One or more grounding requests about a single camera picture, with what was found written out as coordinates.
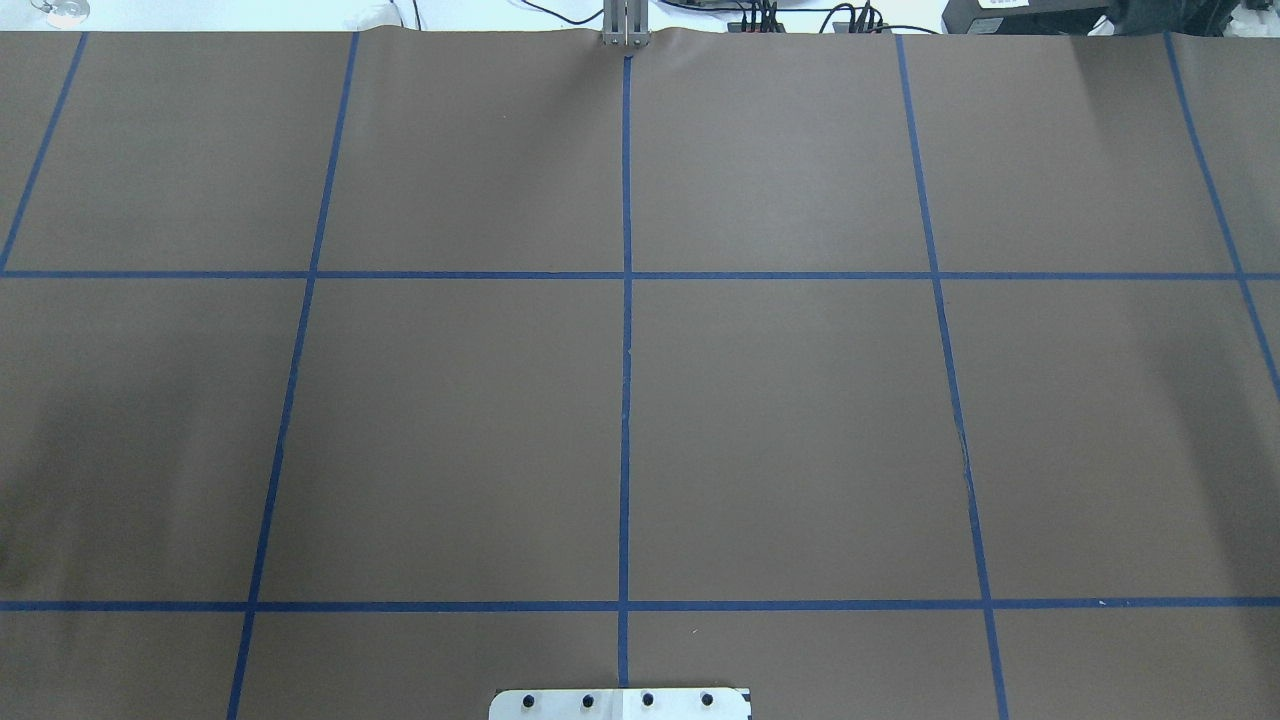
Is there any aluminium frame post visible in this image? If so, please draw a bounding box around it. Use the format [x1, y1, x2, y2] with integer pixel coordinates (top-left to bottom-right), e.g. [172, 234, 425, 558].
[600, 0, 652, 49]

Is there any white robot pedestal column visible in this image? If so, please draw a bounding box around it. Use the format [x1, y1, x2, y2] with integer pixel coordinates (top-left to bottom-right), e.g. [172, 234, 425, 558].
[488, 687, 753, 719]

